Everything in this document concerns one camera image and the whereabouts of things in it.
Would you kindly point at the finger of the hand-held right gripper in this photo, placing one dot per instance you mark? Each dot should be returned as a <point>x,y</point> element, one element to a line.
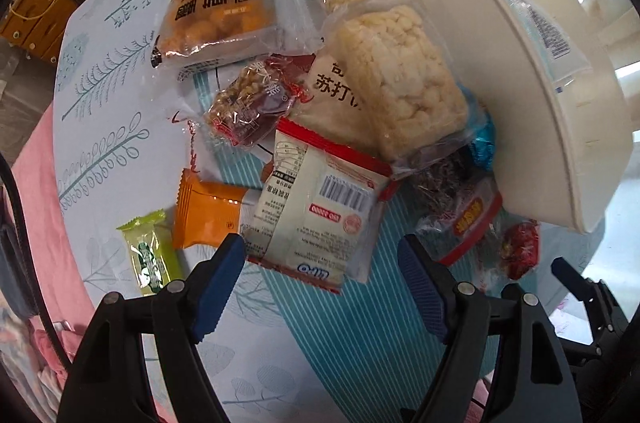
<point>575,273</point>

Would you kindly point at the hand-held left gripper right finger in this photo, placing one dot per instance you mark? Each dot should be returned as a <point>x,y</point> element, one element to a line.
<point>420,288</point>

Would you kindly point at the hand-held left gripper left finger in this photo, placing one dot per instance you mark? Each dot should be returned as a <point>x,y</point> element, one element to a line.
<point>220,288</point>

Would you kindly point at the small red snack packet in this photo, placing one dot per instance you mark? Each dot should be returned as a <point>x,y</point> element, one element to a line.
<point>522,248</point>

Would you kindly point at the orange snack packet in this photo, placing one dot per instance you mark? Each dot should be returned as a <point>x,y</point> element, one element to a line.
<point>210,215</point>

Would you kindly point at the green candy packet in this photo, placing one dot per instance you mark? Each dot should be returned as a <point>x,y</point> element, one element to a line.
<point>147,253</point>

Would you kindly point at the dark snack packet red label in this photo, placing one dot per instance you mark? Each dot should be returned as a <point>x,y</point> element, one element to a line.
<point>460,213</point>

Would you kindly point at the white red-edged snack packet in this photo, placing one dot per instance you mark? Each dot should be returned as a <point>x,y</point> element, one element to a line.
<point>310,213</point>

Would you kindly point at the red clear nut bar packet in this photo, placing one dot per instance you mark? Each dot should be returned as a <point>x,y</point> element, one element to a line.
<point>250,103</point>

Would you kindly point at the beige cracker packet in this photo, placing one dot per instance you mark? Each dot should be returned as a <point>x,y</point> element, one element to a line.
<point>330,103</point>

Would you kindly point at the white plastic storage bin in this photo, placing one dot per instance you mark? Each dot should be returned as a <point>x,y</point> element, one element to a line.
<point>475,53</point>

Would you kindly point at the orange pastry packet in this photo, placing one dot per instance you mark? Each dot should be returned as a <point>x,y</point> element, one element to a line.
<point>215,18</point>

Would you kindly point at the blue foil candy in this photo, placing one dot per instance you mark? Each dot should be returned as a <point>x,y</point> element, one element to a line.
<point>482,148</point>

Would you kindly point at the pink blanket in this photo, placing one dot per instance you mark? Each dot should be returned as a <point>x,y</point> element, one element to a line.
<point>45,203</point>

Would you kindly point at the pink floral quilt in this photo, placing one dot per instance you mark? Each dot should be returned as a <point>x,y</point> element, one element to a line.
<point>25,353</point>

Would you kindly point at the grey blue garment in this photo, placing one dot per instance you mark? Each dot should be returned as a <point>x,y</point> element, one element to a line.
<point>7,253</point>

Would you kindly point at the pale blue clear snack packet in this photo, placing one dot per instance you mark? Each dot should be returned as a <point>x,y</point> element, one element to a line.
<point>530,18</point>

